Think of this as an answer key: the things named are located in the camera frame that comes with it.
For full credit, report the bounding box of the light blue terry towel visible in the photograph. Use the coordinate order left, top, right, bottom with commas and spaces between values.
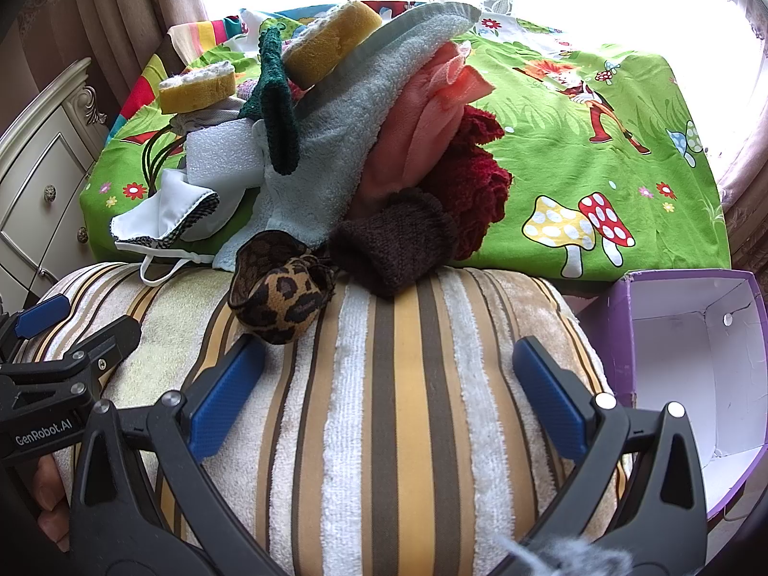
212, 1, 480, 272

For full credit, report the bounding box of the striped tasselled cushion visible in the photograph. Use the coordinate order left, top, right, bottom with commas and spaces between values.
28, 261, 632, 576

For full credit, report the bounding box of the person's left hand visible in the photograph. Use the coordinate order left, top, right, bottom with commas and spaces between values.
31, 455, 70, 552

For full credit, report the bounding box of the cream carved dresser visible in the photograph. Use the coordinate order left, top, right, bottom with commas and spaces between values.
0, 57, 108, 311

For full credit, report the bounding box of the purple cardboard box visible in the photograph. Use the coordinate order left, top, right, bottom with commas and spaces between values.
578, 269, 767, 517

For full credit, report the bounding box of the yellow sponge small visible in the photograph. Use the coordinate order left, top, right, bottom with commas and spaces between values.
159, 61, 236, 115

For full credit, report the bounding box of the white lace floral curtain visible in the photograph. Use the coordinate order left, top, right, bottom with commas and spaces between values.
481, 0, 767, 207

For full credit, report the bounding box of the white checkered face mask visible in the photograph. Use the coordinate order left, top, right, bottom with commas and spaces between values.
109, 166, 254, 288

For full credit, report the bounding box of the beige heavy curtain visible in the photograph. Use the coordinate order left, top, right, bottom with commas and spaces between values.
1, 0, 207, 128

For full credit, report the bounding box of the green cartoon mushroom bedsheet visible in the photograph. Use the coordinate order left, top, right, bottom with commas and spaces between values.
79, 7, 730, 282

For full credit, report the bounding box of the dark red fluffy knit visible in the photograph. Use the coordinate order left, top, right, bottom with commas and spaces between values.
419, 106, 513, 260

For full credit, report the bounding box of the yellow sponge large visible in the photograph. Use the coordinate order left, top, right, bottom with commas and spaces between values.
281, 0, 383, 90

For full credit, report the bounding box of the leopard print scrunchie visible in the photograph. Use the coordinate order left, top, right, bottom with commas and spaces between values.
228, 230, 336, 345

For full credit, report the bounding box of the dark brown knit cuff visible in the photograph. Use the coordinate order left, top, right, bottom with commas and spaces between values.
328, 189, 458, 299

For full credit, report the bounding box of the dark green knit glove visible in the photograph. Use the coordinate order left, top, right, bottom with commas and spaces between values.
238, 25, 300, 176

